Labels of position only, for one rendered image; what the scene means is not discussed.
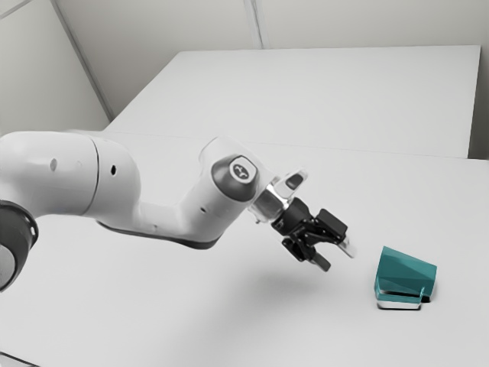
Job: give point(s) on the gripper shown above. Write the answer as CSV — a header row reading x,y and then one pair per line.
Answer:
x,y
295,219

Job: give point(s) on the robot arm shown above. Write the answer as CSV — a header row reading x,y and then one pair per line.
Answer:
x,y
114,199

